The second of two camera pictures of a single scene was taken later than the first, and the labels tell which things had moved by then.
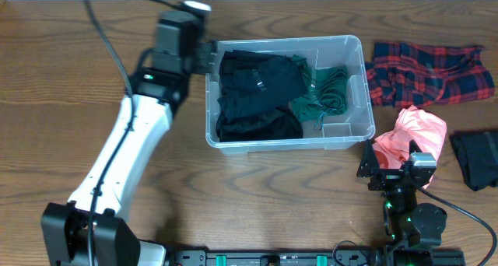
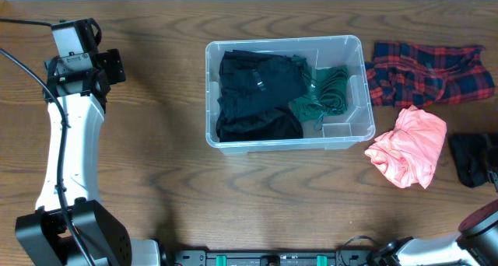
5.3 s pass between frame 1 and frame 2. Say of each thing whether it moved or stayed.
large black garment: stayed
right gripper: moved
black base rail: stayed
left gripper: moved
